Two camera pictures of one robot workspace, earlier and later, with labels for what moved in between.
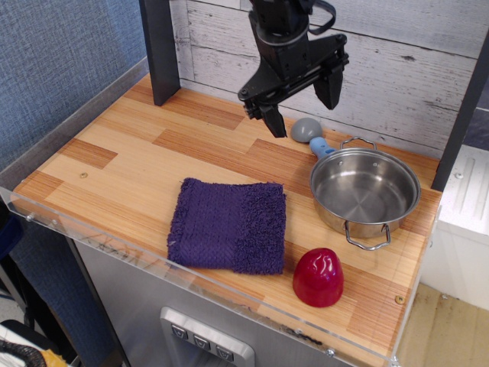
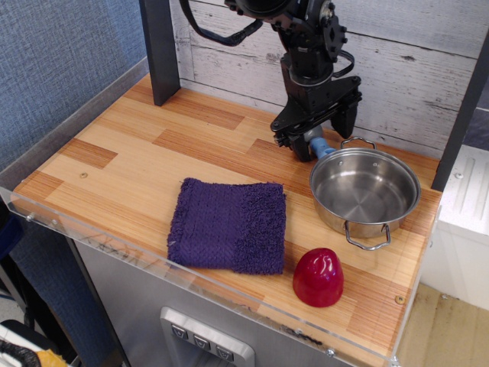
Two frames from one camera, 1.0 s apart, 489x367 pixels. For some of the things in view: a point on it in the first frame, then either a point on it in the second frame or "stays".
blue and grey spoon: [309, 130] stays
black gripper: [287, 66] to [306, 102]
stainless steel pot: [364, 193] stays
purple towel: [238, 227] stays
